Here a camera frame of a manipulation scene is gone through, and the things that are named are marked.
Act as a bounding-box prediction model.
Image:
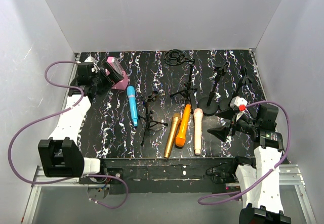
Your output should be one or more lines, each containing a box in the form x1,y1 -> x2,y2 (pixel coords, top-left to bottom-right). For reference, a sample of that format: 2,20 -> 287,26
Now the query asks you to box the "blue microphone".
127,85 -> 138,127

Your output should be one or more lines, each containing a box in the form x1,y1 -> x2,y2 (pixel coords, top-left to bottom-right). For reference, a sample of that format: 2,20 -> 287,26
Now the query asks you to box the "orange microphone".
175,104 -> 191,148

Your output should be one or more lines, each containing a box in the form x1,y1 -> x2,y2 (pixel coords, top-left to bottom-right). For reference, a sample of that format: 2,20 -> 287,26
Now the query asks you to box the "gold microphone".
164,112 -> 182,159

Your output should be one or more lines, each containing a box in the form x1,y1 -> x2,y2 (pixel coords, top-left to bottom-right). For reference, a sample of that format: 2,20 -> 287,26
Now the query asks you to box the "black tripod shock-mount stand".
163,49 -> 198,114

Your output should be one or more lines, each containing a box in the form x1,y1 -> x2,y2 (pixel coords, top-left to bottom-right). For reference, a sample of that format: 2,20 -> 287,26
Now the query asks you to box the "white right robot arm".
208,103 -> 292,223

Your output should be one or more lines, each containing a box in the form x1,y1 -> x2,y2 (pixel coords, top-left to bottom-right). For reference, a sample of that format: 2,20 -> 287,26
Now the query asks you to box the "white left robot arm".
38,57 -> 125,177

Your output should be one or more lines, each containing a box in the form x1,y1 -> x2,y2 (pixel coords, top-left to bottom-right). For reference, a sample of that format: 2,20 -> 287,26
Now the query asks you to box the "black round-base stand left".
197,62 -> 229,116

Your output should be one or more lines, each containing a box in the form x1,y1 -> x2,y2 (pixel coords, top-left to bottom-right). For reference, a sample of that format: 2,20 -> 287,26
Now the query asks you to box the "black round-base stand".
218,66 -> 255,111
197,62 -> 229,116

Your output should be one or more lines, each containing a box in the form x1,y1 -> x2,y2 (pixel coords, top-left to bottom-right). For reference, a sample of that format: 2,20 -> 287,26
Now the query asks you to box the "black round-base stand right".
218,66 -> 255,111

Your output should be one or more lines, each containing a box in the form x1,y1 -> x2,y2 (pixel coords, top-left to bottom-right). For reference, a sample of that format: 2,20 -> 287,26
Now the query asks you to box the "pink metronome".
107,57 -> 129,90

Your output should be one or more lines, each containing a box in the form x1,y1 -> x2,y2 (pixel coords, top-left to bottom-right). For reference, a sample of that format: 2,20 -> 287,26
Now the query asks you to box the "cream pink microphone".
193,108 -> 204,156

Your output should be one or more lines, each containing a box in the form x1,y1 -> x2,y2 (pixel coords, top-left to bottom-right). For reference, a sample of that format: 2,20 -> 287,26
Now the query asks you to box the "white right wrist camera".
229,96 -> 248,113

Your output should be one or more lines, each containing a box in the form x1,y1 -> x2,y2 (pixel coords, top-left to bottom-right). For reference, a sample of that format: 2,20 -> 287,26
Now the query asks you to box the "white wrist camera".
229,96 -> 248,113
84,55 -> 99,73

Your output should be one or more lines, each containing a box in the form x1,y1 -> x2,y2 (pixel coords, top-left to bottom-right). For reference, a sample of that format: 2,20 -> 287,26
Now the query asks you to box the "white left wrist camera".
84,55 -> 99,73

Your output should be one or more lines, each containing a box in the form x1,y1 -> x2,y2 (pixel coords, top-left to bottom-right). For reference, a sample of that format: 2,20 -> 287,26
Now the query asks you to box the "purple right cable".
197,101 -> 292,206

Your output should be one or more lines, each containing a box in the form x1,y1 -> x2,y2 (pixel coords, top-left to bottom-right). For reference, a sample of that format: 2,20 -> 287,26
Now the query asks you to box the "black front mounting rail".
75,157 -> 264,196

